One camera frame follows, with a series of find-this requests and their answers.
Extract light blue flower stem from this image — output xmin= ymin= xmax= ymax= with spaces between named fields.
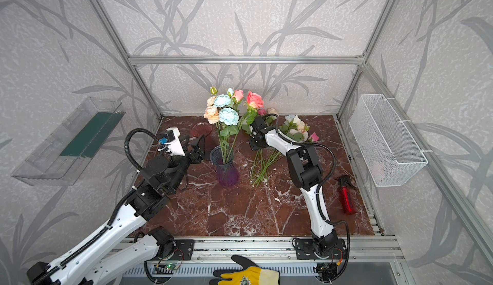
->
xmin=213 ymin=88 xmax=240 ymax=164

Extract coral pink rose stem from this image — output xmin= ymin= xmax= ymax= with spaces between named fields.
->
xmin=227 ymin=89 xmax=264 ymax=159

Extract purple glass vase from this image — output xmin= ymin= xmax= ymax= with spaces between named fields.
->
xmin=209 ymin=146 xmax=240 ymax=187

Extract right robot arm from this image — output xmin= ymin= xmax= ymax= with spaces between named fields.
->
xmin=249 ymin=114 xmax=350 ymax=259

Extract white wire basket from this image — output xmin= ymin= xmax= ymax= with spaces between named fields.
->
xmin=349 ymin=94 xmax=428 ymax=187

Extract clear plastic wall tray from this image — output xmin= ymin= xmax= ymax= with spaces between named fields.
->
xmin=12 ymin=97 xmax=126 ymax=186

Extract red glass vase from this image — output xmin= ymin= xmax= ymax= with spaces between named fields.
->
xmin=191 ymin=122 xmax=218 ymax=160

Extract pile of artificial flowers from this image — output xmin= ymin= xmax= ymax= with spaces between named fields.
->
xmin=250 ymin=112 xmax=327 ymax=191

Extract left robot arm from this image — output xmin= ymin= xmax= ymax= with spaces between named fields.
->
xmin=27 ymin=128 xmax=205 ymax=284

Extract yellow black work glove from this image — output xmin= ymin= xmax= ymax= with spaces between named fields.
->
xmin=209 ymin=255 xmax=281 ymax=285

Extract peach flower stem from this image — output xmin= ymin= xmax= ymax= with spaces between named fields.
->
xmin=204 ymin=87 xmax=230 ymax=157

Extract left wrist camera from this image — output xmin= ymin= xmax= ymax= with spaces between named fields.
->
xmin=158 ymin=128 xmax=185 ymax=157

